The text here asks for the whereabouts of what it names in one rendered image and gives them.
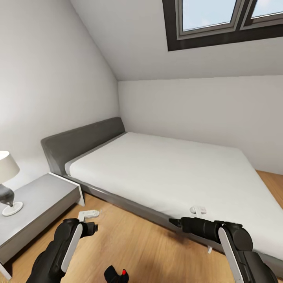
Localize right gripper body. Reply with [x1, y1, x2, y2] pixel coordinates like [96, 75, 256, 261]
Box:
[182, 217, 208, 239]

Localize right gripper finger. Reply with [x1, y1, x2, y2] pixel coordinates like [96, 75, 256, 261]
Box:
[169, 217, 182, 228]

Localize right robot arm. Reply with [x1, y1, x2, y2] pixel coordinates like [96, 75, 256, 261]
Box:
[169, 206, 279, 283]

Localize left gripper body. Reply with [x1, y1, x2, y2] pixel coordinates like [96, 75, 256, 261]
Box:
[80, 222, 95, 239]

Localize digital camera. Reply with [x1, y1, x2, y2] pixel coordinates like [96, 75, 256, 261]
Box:
[104, 265, 129, 283]

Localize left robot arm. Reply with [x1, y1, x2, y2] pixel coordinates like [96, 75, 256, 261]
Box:
[26, 209, 99, 283]

